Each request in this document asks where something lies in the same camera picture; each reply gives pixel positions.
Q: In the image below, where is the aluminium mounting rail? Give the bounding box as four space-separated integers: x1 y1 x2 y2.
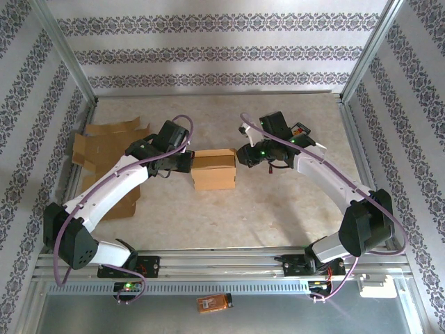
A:
33 248 413 279

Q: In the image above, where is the grey slotted cable duct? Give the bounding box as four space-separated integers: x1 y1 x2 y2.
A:
47 280 310 294

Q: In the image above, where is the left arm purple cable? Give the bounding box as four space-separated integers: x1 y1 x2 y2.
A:
54 114 195 305

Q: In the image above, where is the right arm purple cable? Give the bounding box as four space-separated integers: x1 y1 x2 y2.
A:
240 111 410 303

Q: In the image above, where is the right aluminium frame post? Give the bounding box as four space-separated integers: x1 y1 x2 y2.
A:
340 0 408 102

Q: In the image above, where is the right aluminium side rail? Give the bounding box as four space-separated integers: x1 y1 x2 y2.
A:
335 93 406 251

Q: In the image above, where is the left aluminium side rail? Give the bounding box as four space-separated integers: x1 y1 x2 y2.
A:
48 100 98 253

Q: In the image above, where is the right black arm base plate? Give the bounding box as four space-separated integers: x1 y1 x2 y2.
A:
274 253 347 278

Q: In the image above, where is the aluminium side rail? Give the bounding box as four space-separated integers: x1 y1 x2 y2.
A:
48 100 98 253
335 93 406 251

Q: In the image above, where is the aluminium rail along wall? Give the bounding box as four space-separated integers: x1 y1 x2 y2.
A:
95 90 343 99

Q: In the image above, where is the grey metal sheet panel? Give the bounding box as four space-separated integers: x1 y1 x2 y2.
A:
31 292 420 334

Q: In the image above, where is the left aluminium frame post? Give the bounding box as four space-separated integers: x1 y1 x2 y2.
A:
29 0 97 104

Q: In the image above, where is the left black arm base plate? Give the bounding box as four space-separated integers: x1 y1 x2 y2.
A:
97 255 161 279

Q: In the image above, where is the brown cardboard box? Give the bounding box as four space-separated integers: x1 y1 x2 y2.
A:
190 148 238 191
71 116 151 221

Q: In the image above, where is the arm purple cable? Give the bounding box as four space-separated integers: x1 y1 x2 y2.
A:
54 114 195 305
240 111 410 303

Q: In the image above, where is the orange device on rail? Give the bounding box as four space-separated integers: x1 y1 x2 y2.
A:
196 294 233 316

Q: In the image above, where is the left small circuit board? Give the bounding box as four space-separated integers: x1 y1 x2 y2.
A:
113 281 143 294

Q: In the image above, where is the aluminium frame post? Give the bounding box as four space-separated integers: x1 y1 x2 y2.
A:
29 0 97 104
340 0 408 102

